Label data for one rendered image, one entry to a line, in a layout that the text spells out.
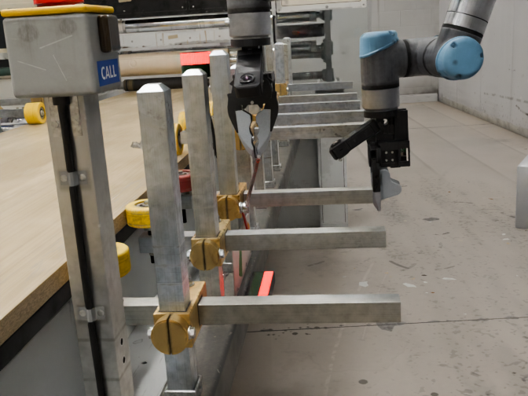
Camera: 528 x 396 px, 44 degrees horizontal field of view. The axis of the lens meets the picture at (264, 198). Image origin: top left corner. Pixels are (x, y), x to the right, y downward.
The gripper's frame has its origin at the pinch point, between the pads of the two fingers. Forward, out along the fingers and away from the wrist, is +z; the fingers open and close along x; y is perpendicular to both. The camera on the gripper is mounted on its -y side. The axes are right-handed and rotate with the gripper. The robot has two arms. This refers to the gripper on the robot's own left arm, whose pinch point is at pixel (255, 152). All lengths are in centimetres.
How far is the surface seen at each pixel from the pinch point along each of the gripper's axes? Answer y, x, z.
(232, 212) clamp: 9.4, 6.6, 14.2
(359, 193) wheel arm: 16.5, -19.0, 12.9
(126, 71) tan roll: 244, 101, 0
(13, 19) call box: -65, 10, -24
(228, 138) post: 12.3, 7.0, -0.4
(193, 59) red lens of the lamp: 11.2, 12.5, -16.4
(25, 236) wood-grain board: -22.9, 34.3, 7.8
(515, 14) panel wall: 598, -197, -15
